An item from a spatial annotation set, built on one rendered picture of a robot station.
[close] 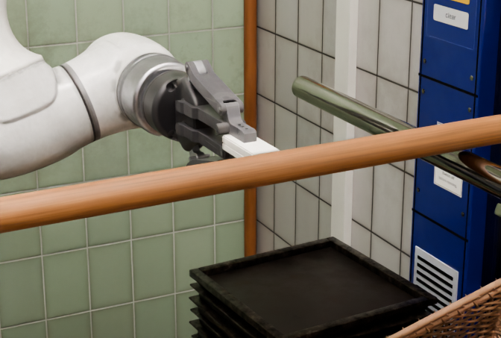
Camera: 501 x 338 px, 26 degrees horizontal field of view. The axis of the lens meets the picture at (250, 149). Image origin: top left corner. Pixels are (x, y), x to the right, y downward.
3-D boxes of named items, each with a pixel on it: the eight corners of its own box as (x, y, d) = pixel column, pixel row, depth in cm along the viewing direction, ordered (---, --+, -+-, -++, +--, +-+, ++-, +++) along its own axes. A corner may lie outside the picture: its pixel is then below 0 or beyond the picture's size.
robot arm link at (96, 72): (203, 112, 133) (106, 156, 129) (155, 83, 146) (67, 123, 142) (177, 31, 129) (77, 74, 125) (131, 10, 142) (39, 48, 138)
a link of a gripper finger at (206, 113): (207, 107, 120) (207, 95, 120) (253, 131, 110) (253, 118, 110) (174, 112, 118) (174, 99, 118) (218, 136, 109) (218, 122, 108)
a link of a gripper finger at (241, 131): (235, 128, 112) (234, 100, 111) (256, 141, 107) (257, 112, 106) (221, 130, 111) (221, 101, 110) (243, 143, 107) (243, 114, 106)
